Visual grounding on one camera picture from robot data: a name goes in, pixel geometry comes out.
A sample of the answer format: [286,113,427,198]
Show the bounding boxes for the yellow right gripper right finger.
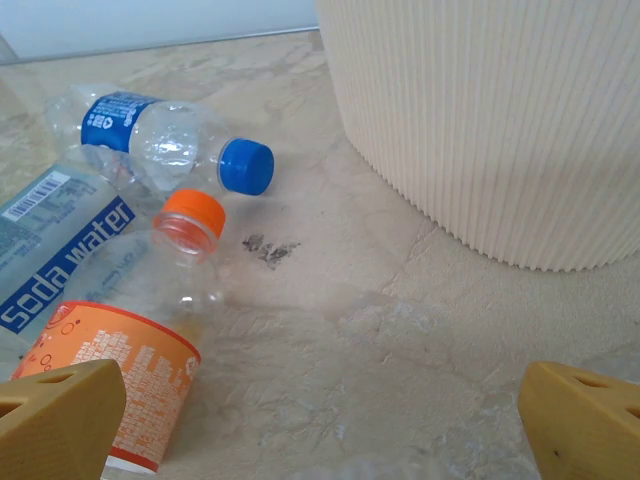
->
[518,360,640,480]

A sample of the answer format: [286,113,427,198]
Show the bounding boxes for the cream ribbed waste bin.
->
[316,0,640,273]

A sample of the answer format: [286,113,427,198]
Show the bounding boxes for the soda water bottle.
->
[0,163,139,374]

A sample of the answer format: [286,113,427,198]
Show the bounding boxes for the orange label bottle orange cap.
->
[9,188,227,475]

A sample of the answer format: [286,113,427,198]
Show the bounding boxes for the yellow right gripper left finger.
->
[0,358,126,480]

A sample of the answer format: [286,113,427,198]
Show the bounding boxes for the blue label bottle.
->
[43,83,276,197]

